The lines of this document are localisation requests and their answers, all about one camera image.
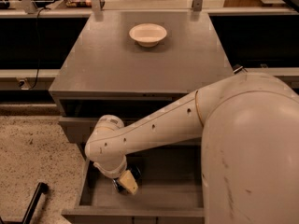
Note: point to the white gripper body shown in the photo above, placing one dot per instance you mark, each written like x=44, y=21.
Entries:
x=112, y=172

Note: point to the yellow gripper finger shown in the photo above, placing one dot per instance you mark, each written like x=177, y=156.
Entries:
x=128, y=181

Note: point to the blue pepsi can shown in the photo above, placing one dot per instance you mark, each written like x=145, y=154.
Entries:
x=118, y=187

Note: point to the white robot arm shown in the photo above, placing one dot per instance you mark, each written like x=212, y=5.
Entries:
x=248, y=125

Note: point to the open grey middle drawer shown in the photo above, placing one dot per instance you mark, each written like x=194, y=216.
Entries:
x=169, y=191

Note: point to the grey top drawer front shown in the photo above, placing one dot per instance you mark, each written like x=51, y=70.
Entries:
x=79, y=130

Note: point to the grey drawer cabinet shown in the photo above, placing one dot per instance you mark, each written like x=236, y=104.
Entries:
x=107, y=72

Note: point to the black bar lower left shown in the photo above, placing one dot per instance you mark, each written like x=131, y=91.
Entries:
x=41, y=188

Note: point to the white paper bowl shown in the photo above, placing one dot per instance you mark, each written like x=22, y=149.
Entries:
x=148, y=35

